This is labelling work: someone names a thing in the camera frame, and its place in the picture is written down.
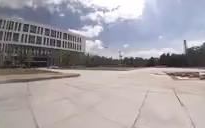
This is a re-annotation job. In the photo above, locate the tall chimney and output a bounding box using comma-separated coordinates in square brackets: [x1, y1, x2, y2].
[183, 39, 188, 55]

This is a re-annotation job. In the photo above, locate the thin pole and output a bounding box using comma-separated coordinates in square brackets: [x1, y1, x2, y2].
[118, 49, 123, 66]

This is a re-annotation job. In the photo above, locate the grass strip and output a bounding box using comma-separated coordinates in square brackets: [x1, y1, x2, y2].
[0, 67, 61, 76]

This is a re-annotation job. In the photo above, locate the long white multi-storey building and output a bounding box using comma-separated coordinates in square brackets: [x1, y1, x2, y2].
[0, 15, 87, 69]

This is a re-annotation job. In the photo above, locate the brown paved strip with kerb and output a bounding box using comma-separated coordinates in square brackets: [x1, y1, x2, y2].
[0, 72, 81, 86]

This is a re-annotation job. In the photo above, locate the row of dark trees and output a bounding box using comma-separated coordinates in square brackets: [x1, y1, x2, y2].
[66, 41, 205, 69]

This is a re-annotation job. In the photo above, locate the pale concrete slab plaza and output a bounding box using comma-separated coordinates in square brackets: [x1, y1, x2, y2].
[0, 66, 205, 128]

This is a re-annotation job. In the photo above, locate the low raised planting bed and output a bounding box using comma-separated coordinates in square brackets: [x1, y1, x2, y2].
[163, 70, 205, 81]

